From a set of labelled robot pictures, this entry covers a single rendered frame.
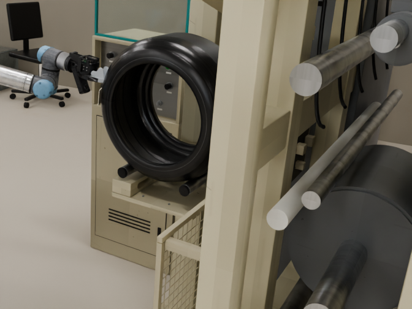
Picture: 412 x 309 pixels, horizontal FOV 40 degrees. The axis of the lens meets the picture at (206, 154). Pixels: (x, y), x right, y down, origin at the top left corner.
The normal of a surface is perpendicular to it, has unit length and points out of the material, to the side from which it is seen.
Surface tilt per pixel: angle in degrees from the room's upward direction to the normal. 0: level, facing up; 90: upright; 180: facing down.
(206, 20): 90
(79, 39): 90
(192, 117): 90
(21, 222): 0
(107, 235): 90
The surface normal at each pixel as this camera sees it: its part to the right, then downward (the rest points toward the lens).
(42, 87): 0.11, 0.37
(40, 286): 0.08, -0.93
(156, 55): -0.43, 0.11
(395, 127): -0.31, 0.32
